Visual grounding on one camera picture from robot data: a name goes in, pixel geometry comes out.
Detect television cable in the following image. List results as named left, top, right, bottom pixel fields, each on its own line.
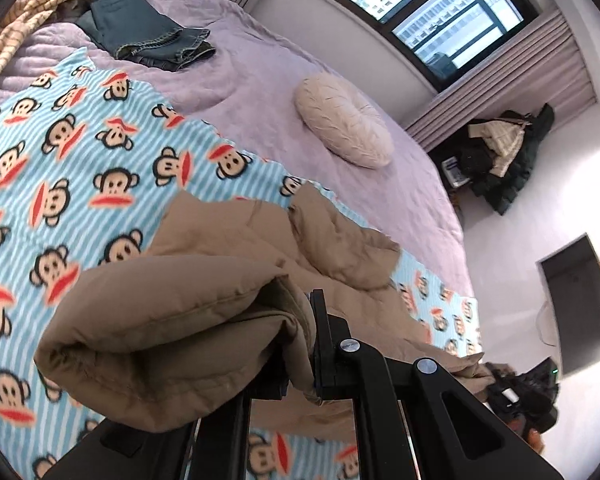
left=535, top=299, right=562, bottom=348

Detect tan puffer jacket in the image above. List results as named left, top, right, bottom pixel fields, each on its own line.
left=34, top=184, right=494, bottom=442

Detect dark framed window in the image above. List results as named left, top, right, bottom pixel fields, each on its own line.
left=334, top=0, right=539, bottom=91

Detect folded blue jeans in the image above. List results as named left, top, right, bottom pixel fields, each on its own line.
left=76, top=0, right=215, bottom=72

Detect cream round cushion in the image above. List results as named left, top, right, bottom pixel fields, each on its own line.
left=294, top=73, right=394, bottom=169

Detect wall mounted television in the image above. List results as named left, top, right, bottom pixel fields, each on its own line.
left=539, top=234, right=600, bottom=376

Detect grey curtain right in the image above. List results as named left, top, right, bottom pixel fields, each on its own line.
left=405, top=8, right=597, bottom=151

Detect person right hand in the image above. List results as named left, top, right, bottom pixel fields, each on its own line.
left=506, top=416, right=545, bottom=454

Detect monkey print striped blanket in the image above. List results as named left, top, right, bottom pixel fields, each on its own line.
left=0, top=46, right=484, bottom=480

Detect pile of dark clothes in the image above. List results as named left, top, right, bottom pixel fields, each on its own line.
left=429, top=104, right=555, bottom=216

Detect white electronic device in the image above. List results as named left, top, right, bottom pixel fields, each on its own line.
left=441, top=156, right=471, bottom=190

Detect lilac bed cover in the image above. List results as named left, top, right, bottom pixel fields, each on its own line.
left=0, top=0, right=474, bottom=296

